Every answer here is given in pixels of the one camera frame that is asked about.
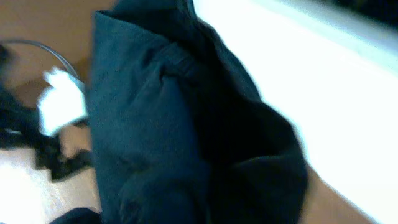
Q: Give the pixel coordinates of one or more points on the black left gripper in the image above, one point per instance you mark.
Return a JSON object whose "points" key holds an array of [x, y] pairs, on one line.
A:
{"points": [[20, 128]]}

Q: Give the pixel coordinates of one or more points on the navy blue shorts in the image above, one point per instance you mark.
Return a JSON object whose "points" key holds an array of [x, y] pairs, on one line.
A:
{"points": [[179, 132]]}

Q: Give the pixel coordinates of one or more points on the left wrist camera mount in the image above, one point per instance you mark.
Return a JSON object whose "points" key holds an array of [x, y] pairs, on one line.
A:
{"points": [[62, 103]]}

